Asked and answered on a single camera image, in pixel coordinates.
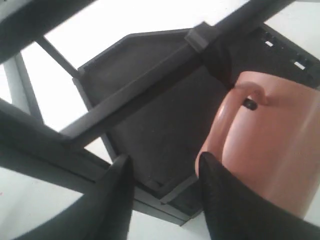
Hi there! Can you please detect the terracotta pink cup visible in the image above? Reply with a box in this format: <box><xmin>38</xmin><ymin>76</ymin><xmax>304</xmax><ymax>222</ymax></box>
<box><xmin>201</xmin><ymin>71</ymin><xmax>320</xmax><ymax>218</ymax></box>

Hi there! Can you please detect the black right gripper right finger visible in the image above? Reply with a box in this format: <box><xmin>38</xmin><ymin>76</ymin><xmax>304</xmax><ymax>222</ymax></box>
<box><xmin>198</xmin><ymin>152</ymin><xmax>320</xmax><ymax>240</ymax></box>

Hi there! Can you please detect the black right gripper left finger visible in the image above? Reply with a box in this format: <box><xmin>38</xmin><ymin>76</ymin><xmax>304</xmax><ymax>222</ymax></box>
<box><xmin>19</xmin><ymin>155</ymin><xmax>135</xmax><ymax>240</ymax></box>

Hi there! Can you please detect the black metal shelf rack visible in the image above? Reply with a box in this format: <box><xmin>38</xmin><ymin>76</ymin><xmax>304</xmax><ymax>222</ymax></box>
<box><xmin>0</xmin><ymin>0</ymin><xmax>320</xmax><ymax>221</ymax></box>

